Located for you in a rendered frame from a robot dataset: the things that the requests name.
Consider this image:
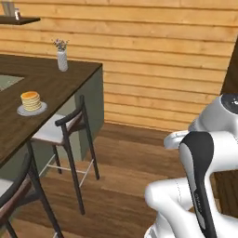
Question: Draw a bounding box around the dining counter island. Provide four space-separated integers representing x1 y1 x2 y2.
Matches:
0 53 105 182

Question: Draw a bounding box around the dark wooden bar stool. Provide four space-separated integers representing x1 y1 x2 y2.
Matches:
0 140 65 238
31 94 100 216

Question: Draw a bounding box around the white vase with flowers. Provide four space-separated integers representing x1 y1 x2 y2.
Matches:
51 38 70 73

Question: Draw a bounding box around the stack of pancakes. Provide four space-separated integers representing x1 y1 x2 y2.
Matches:
20 90 43 112

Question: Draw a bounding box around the grey round plate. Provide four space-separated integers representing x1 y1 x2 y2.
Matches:
16 100 48 117

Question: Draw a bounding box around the grey inset sink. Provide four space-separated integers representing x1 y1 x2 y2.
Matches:
0 73 25 92

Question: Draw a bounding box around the dark wooden cabinet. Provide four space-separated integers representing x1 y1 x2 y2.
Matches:
219 36 238 97

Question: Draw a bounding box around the pale grey canister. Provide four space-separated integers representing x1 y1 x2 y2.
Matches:
1 0 16 18

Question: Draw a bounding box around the dark wooden wall shelf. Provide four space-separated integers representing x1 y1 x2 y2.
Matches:
0 16 42 26

